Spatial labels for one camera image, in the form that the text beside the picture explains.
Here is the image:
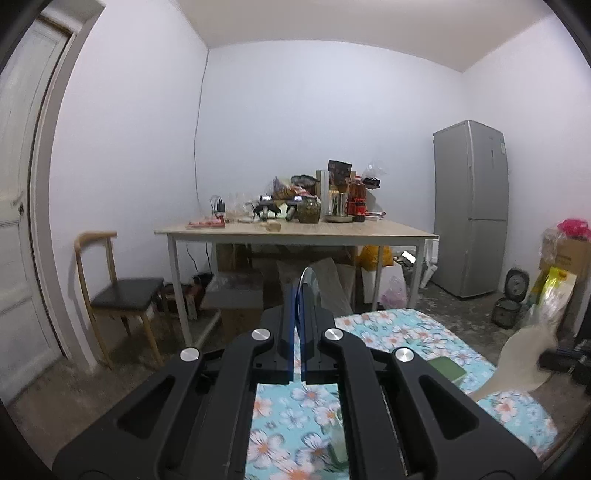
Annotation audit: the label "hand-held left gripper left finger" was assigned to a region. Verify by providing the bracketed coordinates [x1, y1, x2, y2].
[52, 282, 301, 480]

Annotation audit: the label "black rice cooker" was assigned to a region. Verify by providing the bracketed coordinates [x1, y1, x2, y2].
[493, 268, 531, 329]

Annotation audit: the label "silver refrigerator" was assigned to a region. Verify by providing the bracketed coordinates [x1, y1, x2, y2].
[433, 120, 509, 298]

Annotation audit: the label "wooden chair black seat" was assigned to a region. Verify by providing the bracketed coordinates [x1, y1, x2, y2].
[74, 231, 174, 370]

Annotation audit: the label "red oil bottle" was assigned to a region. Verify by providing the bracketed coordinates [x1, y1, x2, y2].
[348, 178, 368, 217]

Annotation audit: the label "yellow plastic bag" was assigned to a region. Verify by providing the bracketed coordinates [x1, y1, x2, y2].
[359, 246, 394, 269]

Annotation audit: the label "clear plastic roll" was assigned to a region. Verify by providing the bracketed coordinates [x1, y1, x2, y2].
[316, 170, 333, 216]

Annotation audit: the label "light pink plastic bag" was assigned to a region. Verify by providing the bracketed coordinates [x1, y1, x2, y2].
[380, 276, 408, 310]

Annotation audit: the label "cardboard box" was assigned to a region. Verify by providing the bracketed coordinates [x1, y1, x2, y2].
[540, 228, 591, 284]

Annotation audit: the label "glass jar green contents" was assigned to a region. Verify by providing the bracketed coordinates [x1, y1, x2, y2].
[297, 196, 322, 224]

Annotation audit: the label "wall cable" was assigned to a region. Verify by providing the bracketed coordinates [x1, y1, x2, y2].
[193, 51, 208, 217]

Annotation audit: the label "dark snack bag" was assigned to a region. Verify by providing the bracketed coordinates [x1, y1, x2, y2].
[328, 160, 353, 186]

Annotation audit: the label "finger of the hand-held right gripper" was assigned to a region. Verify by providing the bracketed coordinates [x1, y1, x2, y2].
[538, 348, 575, 372]

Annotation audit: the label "grey sack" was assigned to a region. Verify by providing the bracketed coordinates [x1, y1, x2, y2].
[276, 258, 354, 319]

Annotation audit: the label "black gadget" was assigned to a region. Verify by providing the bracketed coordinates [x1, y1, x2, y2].
[252, 196, 283, 220]

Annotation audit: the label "grey storage box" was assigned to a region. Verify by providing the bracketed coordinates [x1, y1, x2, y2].
[202, 274, 265, 311]

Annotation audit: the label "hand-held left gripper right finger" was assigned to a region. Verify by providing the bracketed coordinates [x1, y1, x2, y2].
[302, 282, 542, 480]

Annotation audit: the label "floral blue tablecloth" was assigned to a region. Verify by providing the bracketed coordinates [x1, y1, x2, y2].
[245, 308, 559, 480]

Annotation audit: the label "red small appliance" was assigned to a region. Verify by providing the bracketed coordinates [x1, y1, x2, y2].
[163, 283, 202, 320]

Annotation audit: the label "clear plastic bag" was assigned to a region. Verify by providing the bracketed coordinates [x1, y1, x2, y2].
[361, 161, 385, 190]

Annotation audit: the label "yellow rice bag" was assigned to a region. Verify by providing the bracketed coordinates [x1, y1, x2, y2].
[531, 267, 578, 324]

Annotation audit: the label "wooden table white legs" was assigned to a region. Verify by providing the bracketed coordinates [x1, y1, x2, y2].
[154, 218, 439, 348]

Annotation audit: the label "white door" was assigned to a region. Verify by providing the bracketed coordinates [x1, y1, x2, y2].
[0, 18, 77, 407]

